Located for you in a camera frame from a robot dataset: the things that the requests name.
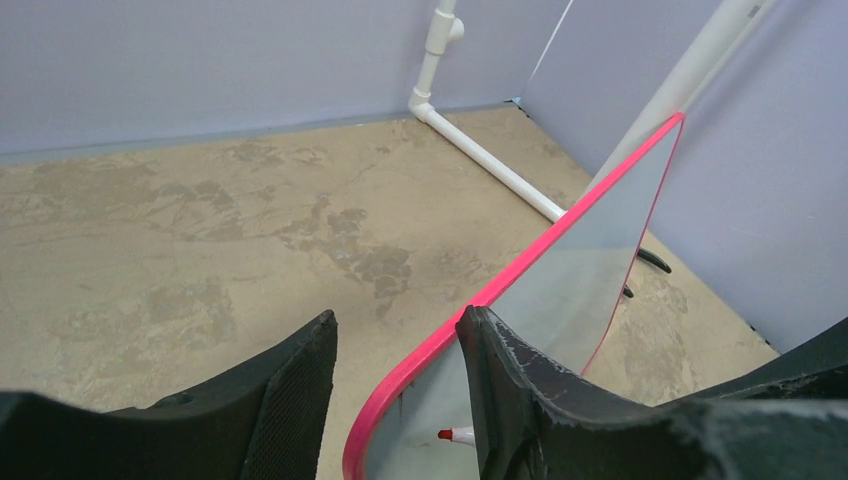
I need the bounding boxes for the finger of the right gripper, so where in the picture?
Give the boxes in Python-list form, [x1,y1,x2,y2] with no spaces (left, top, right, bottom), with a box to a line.
[667,319,847,406]

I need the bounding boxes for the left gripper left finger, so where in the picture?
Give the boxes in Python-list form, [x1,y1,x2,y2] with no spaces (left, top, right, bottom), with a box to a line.
[1,310,338,479]

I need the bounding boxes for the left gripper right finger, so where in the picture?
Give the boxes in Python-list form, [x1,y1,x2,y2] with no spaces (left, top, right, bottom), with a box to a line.
[456,307,847,479]

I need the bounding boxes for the white red marker pen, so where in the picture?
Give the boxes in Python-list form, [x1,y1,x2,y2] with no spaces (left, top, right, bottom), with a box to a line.
[437,427,476,447]

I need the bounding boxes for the pink framed whiteboard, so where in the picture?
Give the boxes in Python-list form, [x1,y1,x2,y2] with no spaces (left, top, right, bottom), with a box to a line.
[342,113,685,479]

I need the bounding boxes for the black handled pliers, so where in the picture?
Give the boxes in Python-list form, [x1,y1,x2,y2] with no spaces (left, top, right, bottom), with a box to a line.
[621,247,673,299]

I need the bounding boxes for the white pvc pipe frame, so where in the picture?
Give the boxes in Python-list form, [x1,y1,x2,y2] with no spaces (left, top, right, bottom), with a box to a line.
[407,0,776,224]

